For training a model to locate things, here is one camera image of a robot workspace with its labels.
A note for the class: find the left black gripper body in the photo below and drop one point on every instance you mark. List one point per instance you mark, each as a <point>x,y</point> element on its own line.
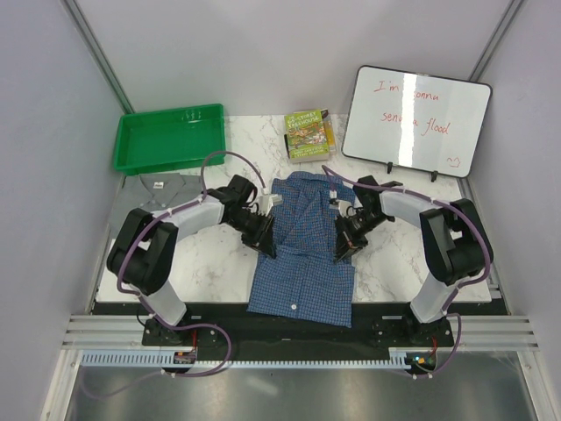
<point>253,227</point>

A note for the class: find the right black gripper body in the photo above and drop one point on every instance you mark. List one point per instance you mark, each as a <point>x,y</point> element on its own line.
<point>354,229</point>

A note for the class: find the blue plaid long sleeve shirt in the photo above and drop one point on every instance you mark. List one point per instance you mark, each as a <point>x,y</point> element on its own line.
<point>303,281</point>

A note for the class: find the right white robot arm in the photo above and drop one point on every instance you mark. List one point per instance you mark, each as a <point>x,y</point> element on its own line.
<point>456,248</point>

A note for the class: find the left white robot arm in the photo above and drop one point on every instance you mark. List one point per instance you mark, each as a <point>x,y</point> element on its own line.
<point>142,255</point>

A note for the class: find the green treehouse book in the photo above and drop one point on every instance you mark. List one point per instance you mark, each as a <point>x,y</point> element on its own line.
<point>309,136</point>

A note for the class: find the folded grey shirt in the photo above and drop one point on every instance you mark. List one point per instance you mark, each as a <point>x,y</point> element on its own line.
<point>152,192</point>

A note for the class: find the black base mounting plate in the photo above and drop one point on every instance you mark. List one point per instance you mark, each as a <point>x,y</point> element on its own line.
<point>230,330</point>

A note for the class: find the green plastic tray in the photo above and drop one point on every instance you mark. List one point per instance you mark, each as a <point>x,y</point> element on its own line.
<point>168,140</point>

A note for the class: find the white whiteboard with red writing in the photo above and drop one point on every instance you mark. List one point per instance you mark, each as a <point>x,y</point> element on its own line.
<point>422,122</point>

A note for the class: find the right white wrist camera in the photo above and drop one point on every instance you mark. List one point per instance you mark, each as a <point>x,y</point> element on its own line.
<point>344,208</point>

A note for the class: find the aluminium frame rail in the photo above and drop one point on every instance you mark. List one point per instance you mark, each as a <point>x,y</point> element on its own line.
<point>478,333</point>

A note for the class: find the left light blue cable duct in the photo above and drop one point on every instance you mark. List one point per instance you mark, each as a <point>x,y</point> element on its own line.
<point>137,358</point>

